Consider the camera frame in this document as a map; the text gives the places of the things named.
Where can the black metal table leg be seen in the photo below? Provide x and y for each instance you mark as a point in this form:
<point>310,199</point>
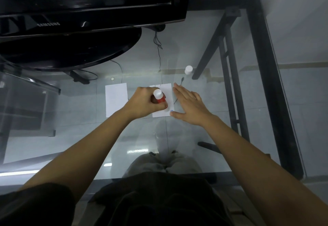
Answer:
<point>228,61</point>

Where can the person's right hand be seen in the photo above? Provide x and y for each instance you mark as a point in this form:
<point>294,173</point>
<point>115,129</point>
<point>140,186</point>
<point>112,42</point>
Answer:
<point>193,108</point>

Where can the black table frame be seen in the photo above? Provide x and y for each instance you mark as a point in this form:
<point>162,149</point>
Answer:
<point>266,67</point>

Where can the white paper sheet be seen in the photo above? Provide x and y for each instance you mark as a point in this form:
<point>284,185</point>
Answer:
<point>166,90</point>
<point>115,99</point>

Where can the black monitor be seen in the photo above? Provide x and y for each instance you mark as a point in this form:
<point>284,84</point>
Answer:
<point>89,0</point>

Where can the glass side shelf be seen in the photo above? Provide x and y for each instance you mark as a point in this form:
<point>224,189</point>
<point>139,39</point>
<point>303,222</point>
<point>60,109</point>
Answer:
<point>25,105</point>

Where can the person's left hand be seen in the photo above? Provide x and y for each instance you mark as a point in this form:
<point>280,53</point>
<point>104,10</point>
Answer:
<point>141,102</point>

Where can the white glue stick cap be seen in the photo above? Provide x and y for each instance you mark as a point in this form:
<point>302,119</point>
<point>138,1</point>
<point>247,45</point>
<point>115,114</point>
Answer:
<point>188,69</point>

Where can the person's black shirt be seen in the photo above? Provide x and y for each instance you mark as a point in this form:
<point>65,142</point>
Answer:
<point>143,202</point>

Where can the person's left forearm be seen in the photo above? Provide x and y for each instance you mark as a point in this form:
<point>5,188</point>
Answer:
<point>84,154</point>

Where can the person's right thumb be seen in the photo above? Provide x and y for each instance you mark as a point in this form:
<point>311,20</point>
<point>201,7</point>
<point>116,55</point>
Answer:
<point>178,114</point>

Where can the person's right forearm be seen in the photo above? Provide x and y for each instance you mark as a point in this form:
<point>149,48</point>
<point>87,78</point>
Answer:
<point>258,172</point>

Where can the red glue stick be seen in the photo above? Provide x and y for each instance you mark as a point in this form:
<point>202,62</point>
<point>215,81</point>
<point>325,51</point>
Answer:
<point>159,96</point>

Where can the black monitor stand base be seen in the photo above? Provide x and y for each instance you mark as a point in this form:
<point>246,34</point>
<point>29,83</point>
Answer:
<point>69,51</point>

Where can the person's left fingers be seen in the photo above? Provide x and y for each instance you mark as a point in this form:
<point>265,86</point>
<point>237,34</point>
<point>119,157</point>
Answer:
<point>160,107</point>

